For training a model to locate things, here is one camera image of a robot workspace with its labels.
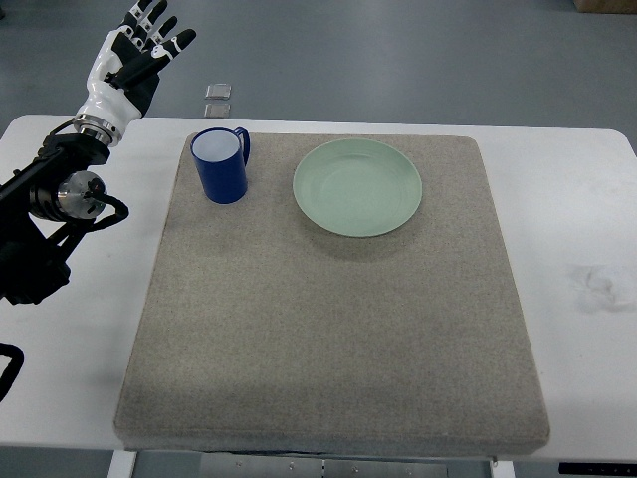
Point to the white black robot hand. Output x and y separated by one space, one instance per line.
125 75

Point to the blue mug white inside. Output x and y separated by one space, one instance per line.
221 156

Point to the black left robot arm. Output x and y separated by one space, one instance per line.
48 207

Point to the upper floor outlet plate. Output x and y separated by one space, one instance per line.
218 92

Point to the floor outlet plate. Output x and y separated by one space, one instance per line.
217 110
218 92

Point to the lower floor outlet plate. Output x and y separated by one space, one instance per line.
217 110

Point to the light green plate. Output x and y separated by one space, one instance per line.
357 187

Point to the grey felt mat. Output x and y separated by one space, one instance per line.
263 332

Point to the cardboard box corner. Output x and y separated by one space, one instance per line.
606 6

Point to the black control panel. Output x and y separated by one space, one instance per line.
598 469

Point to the metal table frame bracket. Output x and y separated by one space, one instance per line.
232 465

